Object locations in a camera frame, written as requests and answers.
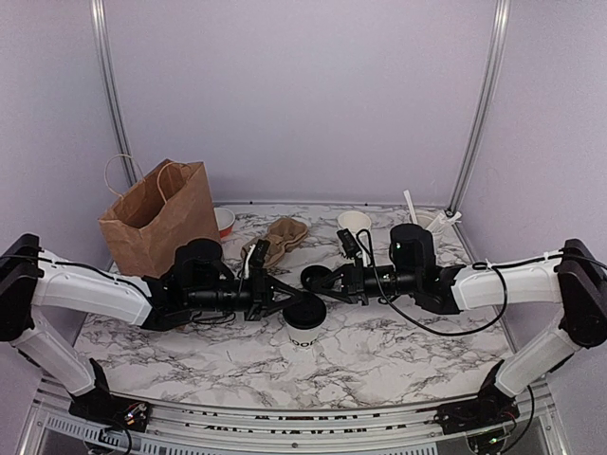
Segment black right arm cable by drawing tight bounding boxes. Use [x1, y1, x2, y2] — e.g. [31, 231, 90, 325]
[355, 228, 607, 337]

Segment stack of white paper cups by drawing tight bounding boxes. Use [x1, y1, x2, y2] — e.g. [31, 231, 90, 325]
[337, 210, 372, 237]

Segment left aluminium frame post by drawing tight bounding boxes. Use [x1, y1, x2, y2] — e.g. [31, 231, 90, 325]
[89, 0, 137, 187]

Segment brown paper bag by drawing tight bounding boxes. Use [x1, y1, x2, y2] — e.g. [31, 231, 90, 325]
[99, 159, 220, 278]

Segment aluminium front rail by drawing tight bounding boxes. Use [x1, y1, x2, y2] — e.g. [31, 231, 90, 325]
[16, 377, 573, 454]

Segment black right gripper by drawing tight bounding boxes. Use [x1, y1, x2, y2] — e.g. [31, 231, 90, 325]
[313, 258, 420, 305]

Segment black cup lid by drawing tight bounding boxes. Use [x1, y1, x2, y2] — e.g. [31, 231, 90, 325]
[282, 292, 327, 330]

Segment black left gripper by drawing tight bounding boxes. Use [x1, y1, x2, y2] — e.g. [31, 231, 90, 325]
[188, 267, 304, 321]

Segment right aluminium frame post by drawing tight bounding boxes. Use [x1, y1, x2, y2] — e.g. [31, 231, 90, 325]
[446, 0, 511, 217]

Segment white wrapped straw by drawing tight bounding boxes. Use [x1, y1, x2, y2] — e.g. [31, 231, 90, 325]
[403, 190, 418, 225]

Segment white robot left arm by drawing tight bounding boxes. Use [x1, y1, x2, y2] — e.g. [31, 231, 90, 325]
[1, 234, 304, 430]

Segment white paper coffee cup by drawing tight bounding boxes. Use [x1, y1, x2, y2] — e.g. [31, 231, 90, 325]
[285, 323, 322, 348]

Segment aluminium frame post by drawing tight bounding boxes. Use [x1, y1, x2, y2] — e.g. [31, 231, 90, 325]
[446, 0, 511, 217]
[89, 0, 137, 187]

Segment orange white bowl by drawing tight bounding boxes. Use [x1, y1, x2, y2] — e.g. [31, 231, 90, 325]
[214, 207, 235, 238]

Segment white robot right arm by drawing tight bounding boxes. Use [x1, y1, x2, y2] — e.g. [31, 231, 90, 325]
[301, 224, 606, 425]

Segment stacked cardboard cup carriers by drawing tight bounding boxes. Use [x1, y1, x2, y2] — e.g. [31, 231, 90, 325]
[241, 217, 308, 268]

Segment white wrapped utensil packet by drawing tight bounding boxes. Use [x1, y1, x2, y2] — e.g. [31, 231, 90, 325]
[426, 211, 462, 234]

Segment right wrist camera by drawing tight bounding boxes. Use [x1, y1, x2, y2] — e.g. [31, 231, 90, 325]
[337, 228, 363, 260]

